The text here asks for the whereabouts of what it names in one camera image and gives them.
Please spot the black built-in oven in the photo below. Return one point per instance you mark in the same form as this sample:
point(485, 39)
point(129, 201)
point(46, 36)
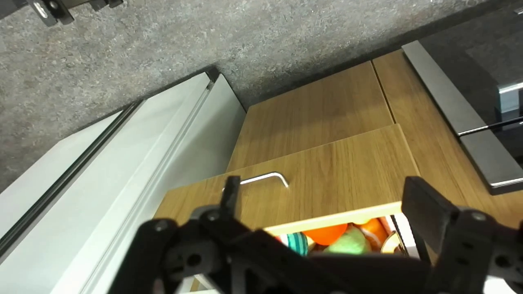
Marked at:
point(479, 65)

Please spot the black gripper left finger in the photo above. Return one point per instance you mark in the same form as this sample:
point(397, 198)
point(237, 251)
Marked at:
point(163, 255)

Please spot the light green plush toy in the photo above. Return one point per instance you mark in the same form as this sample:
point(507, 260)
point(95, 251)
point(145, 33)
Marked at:
point(348, 243)

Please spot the wooden lower cabinet door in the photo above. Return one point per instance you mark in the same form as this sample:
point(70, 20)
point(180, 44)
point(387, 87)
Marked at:
point(435, 140)
point(310, 114)

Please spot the green striped plush vegetable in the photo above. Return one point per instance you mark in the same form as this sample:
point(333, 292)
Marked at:
point(296, 243)

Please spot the grey refrigerator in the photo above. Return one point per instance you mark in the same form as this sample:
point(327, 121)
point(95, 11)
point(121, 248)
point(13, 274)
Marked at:
point(108, 189)

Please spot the plush carrot toy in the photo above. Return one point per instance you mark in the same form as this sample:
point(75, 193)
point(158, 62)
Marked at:
point(327, 234)

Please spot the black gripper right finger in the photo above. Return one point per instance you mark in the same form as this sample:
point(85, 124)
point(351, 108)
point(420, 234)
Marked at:
point(467, 255)

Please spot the black robot stand leg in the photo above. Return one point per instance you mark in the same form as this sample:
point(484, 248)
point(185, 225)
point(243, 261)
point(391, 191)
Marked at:
point(54, 8)

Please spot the wooden front white drawer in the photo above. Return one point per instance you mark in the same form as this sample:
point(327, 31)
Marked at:
point(337, 168)

